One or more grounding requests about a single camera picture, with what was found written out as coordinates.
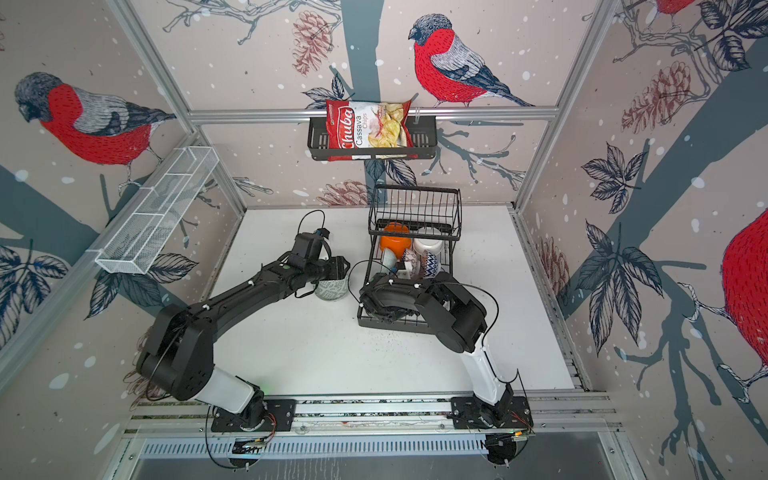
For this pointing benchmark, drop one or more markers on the black wire dish rack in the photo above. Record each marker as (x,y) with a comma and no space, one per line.
(413,231)

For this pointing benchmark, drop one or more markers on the white ceramic bowl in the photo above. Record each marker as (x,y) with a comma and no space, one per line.
(424,246)

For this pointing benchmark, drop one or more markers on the green patterned bowl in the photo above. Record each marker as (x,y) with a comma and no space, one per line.
(331,289)

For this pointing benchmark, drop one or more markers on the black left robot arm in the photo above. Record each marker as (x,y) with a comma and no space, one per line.
(178,356)

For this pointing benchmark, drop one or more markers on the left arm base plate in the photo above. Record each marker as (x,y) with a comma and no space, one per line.
(270,415)

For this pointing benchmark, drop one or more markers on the black wall basket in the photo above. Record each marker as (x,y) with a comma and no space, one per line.
(415,139)

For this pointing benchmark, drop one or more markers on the pale green glazed bowl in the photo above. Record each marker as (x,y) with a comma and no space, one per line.
(389,260)

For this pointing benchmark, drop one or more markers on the red cassava chips bag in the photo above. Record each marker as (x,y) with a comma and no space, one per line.
(367,125)

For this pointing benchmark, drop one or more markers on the aluminium mounting rail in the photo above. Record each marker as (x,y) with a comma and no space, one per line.
(547,411)

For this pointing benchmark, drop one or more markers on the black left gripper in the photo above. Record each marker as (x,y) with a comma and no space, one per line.
(338,267)

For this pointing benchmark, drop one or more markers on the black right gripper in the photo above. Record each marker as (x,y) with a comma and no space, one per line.
(417,287)

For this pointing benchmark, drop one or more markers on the orange plastic bowl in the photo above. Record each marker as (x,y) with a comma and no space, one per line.
(395,239)

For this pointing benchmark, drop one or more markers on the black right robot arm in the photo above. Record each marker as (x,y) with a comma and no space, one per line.
(458,320)

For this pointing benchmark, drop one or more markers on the red patterned bowl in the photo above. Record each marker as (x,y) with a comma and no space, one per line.
(431,265)

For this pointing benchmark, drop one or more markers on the blue patterned bowl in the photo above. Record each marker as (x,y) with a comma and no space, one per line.
(412,264)

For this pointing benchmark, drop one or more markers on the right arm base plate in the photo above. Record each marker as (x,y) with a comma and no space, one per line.
(469,413)

